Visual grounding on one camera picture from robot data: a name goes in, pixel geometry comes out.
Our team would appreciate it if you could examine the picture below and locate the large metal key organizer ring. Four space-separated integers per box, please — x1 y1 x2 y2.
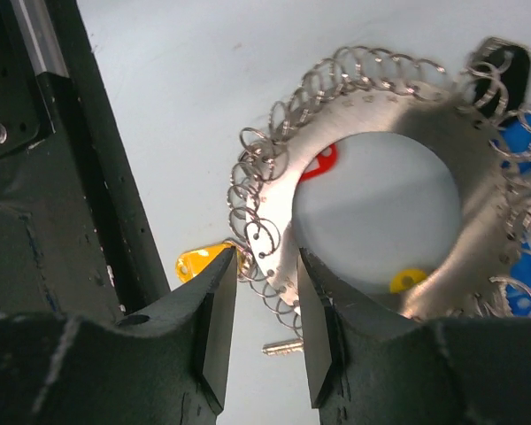
225 37 531 340

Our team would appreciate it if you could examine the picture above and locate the silver key on yellow tag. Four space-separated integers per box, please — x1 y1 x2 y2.
261 338 304 357

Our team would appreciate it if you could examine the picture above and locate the yellow key tag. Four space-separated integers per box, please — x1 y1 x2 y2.
175 242 235 283

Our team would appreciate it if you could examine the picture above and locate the red key tag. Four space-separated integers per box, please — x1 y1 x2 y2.
299 143 339 182

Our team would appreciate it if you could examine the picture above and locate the black key tag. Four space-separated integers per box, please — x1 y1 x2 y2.
473 36 531 119

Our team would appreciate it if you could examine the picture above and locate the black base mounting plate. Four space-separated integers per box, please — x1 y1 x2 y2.
0 1 169 327

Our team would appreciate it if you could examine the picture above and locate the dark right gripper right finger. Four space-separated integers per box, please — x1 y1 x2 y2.
297 250 531 424

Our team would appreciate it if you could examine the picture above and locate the blue key tag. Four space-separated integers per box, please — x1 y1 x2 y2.
490 104 531 184

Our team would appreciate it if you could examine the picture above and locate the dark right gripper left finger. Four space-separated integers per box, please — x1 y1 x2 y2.
0 248 237 424

